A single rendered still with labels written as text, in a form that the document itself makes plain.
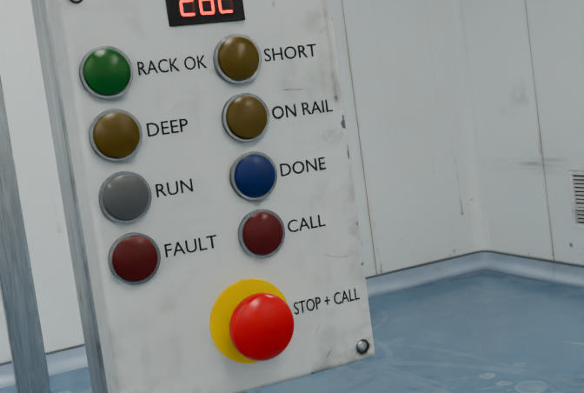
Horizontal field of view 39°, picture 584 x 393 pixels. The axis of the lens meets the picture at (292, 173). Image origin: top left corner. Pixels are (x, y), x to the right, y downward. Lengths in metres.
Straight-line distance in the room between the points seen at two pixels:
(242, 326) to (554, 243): 4.20
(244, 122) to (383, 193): 4.23
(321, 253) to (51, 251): 3.62
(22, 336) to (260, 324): 1.21
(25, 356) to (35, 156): 2.48
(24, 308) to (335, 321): 1.18
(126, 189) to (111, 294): 0.06
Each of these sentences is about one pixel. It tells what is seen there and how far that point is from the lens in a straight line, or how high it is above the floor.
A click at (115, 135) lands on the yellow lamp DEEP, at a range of 0.47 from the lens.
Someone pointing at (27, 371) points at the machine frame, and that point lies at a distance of 1.69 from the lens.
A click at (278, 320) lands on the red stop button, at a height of 0.97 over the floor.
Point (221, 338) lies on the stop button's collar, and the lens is 0.51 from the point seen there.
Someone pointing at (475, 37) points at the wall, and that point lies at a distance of 4.92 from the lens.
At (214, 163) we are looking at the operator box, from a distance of 0.50.
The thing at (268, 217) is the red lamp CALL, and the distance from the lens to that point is 0.50.
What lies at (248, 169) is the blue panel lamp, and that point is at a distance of 0.50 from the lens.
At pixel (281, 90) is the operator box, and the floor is 1.11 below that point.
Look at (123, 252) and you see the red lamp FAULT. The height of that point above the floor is 1.03.
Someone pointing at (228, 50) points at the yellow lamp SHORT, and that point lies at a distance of 0.50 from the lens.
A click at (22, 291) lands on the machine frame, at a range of 1.66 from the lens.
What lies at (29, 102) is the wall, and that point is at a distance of 4.09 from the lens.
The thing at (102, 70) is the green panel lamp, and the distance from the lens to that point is 0.48.
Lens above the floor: 1.09
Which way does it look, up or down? 4 degrees down
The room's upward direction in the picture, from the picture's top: 8 degrees counter-clockwise
